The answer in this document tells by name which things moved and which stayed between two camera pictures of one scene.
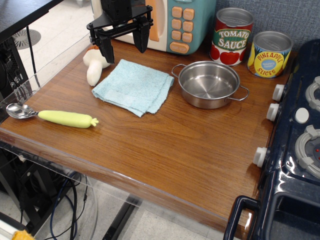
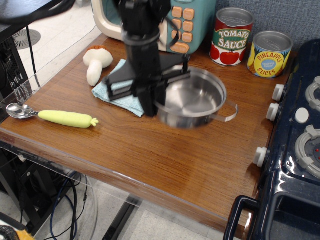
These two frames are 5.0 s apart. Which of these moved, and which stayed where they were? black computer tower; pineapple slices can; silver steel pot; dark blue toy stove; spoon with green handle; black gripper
Moved: silver steel pot; black gripper
Stayed: pineapple slices can; dark blue toy stove; spoon with green handle; black computer tower
